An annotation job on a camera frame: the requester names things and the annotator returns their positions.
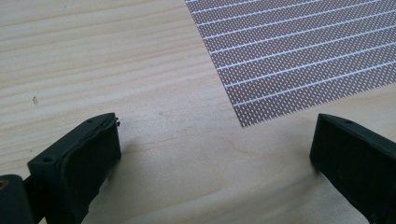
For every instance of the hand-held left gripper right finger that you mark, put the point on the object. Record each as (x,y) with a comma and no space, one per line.
(355,161)

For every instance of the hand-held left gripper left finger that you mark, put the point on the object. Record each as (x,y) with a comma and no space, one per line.
(77,168)

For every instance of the brown woven striped placemat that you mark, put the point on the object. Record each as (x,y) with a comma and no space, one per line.
(295,53)

